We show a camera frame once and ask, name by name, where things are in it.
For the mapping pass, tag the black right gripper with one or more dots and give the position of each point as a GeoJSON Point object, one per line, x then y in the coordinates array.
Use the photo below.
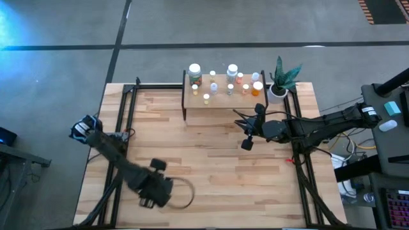
{"type": "Point", "coordinates": [273, 129]}

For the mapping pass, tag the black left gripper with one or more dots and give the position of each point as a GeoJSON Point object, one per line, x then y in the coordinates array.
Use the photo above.
{"type": "Point", "coordinates": [156, 190]}

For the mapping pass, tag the small clear bottle pink pills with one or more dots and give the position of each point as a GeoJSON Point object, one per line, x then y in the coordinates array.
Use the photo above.
{"type": "Point", "coordinates": [245, 89]}

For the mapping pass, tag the large orange pill bottle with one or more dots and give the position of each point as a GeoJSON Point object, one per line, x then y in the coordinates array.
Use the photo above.
{"type": "Point", "coordinates": [257, 88]}

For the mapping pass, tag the small white-capped pill bottle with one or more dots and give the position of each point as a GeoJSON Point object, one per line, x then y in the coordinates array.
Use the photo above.
{"type": "Point", "coordinates": [206, 99]}

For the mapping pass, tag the wide clear blue pill bottle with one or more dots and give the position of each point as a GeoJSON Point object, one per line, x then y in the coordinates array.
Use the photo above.
{"type": "Point", "coordinates": [255, 77]}
{"type": "Point", "coordinates": [213, 88]}

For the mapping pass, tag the small pink pill bottle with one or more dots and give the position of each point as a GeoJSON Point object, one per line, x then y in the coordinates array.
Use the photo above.
{"type": "Point", "coordinates": [239, 78]}

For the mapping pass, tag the small pale green pill bottle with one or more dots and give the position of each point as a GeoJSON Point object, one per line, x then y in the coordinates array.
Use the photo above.
{"type": "Point", "coordinates": [212, 76]}

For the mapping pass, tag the small yellow-green pill bottle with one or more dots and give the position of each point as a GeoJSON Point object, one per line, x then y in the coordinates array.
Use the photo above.
{"type": "Point", "coordinates": [194, 89]}

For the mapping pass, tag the large bottle green label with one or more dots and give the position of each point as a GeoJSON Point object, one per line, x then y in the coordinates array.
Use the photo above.
{"type": "Point", "coordinates": [194, 75]}

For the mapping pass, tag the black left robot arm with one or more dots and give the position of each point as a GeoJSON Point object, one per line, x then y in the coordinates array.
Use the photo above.
{"type": "Point", "coordinates": [108, 150]}

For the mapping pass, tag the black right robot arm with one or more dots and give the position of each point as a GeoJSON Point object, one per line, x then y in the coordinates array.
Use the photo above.
{"type": "Point", "coordinates": [332, 123]}

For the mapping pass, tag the wooden shelf black metal legs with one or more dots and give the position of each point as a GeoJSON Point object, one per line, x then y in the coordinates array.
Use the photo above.
{"type": "Point", "coordinates": [239, 102]}

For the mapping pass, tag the white plant pot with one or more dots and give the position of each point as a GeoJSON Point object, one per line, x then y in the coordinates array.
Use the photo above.
{"type": "Point", "coordinates": [274, 97]}

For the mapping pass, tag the green snake plant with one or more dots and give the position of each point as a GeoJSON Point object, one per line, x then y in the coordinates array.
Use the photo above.
{"type": "Point", "coordinates": [282, 78]}

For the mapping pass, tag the white power strip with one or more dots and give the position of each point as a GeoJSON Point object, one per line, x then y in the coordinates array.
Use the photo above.
{"type": "Point", "coordinates": [340, 163]}

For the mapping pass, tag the grey side desk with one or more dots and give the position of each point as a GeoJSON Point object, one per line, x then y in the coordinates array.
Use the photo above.
{"type": "Point", "coordinates": [383, 143]}

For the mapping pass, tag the grey metal cart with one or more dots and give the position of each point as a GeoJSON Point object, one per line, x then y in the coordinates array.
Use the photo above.
{"type": "Point", "coordinates": [16, 179]}

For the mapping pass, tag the white computer mouse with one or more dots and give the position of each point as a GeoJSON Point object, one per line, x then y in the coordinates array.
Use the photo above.
{"type": "Point", "coordinates": [388, 125]}

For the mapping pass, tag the teal box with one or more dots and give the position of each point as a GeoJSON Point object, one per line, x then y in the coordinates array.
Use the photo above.
{"type": "Point", "coordinates": [392, 108]}

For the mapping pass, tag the black pole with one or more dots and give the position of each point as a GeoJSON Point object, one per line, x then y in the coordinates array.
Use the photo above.
{"type": "Point", "coordinates": [393, 83]}

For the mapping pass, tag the black device blue light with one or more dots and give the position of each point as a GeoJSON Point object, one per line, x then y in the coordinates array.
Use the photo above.
{"type": "Point", "coordinates": [7, 136]}

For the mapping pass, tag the black desk device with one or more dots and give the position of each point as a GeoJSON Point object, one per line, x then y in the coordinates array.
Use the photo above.
{"type": "Point", "coordinates": [405, 108]}

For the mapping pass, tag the backlit keyboard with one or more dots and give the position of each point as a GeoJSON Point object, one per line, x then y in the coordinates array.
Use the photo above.
{"type": "Point", "coordinates": [398, 207]}

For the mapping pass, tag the orange striped floor mat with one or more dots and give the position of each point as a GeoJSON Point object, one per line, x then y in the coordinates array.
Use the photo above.
{"type": "Point", "coordinates": [383, 11]}

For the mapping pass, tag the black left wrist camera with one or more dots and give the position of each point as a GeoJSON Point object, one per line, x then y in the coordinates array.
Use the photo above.
{"type": "Point", "coordinates": [158, 164]}

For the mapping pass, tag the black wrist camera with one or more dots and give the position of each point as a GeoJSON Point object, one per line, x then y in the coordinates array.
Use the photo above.
{"type": "Point", "coordinates": [259, 108]}
{"type": "Point", "coordinates": [158, 164]}

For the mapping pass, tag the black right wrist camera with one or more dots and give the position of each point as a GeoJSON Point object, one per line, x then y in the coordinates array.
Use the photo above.
{"type": "Point", "coordinates": [259, 108]}

